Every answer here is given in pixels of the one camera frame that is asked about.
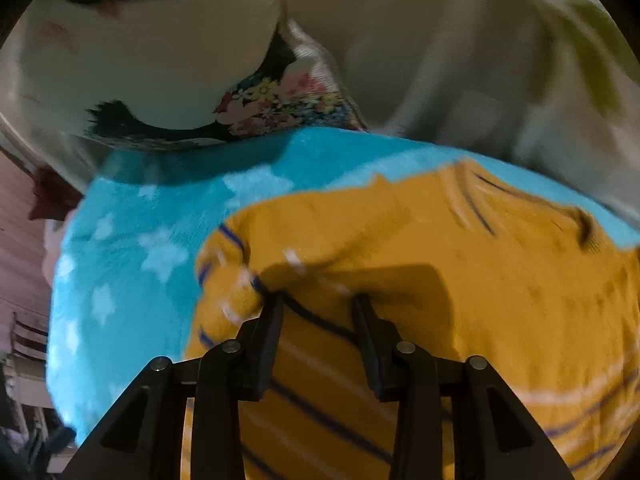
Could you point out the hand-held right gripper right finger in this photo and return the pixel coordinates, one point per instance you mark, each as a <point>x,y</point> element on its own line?
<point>372,345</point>

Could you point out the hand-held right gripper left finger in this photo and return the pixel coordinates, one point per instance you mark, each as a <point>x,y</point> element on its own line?
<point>267,340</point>

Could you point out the yellow striped sweater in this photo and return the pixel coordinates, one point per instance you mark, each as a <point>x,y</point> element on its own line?
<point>475,285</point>

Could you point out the turquoise star blanket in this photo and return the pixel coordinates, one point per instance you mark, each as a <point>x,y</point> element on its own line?
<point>140,260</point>

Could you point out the dark red cloth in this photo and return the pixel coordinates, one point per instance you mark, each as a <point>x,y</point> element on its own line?
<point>52,195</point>

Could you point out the floral black white pillow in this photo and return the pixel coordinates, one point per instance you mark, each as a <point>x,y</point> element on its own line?
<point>175,60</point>

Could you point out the leaf print white pillow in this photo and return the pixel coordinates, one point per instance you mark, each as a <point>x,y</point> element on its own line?
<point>475,60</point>

